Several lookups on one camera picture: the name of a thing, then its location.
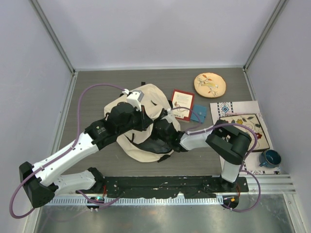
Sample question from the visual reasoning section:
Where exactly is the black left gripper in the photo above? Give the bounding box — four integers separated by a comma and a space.
117, 104, 154, 136

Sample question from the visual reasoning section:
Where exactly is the cream canvas backpack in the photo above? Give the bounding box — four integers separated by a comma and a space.
104, 84, 181, 163

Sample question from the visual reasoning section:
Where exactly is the red bordered book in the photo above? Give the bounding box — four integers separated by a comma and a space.
171, 89, 195, 122

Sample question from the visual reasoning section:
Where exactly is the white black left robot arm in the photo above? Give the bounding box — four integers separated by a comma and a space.
19, 102, 153, 208

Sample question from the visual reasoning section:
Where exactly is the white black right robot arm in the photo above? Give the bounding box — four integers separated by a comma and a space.
151, 119, 252, 192

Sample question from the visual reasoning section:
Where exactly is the small blue wallet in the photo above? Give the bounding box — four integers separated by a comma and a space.
190, 104, 207, 123

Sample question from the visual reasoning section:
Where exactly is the round bird pattern plate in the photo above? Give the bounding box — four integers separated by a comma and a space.
194, 72, 226, 98

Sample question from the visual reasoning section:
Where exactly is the square flower pattern plate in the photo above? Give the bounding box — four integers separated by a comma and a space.
220, 114, 270, 152

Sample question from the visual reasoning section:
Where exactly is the patterned white placemat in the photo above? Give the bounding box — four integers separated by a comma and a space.
210, 101, 280, 175

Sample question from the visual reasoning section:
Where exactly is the blue ceramic mug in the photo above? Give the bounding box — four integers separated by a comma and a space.
259, 150, 282, 168

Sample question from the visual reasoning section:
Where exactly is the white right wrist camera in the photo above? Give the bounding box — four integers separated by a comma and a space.
164, 109, 176, 123

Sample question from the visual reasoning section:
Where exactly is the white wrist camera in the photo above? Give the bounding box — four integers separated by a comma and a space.
164, 109, 176, 123
122, 89, 144, 112

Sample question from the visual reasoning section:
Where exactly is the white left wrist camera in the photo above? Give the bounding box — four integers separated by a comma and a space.
122, 89, 144, 112

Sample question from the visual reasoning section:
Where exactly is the black mounting base plate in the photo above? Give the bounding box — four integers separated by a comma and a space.
75, 175, 250, 199

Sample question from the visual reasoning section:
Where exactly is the white slotted cable duct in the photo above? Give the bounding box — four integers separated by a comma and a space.
46, 195, 223, 206

